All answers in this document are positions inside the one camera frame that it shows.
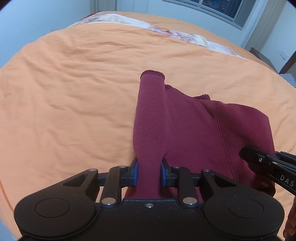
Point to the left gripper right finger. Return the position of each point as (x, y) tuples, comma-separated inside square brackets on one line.
[(169, 175)]

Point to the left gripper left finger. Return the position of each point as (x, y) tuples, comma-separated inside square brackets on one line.
[(129, 174)]

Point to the maroon garment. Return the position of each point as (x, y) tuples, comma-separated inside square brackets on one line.
[(193, 132)]

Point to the person's right hand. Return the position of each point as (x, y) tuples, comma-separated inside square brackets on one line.
[(290, 224)]

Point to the checkered pillow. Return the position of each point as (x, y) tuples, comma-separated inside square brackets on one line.
[(289, 79)]

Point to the orange bed cover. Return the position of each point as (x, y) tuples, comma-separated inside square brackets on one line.
[(68, 99)]

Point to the brown padded headboard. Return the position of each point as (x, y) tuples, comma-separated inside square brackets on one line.
[(289, 64)]

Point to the dark bedside table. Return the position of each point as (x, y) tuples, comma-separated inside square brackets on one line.
[(263, 58)]

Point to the floral white quilt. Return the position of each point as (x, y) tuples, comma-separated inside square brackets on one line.
[(185, 37)]

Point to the beige curtain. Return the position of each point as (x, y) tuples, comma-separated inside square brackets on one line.
[(265, 25)]

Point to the window with grey frame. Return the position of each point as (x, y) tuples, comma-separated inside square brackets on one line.
[(234, 12)]

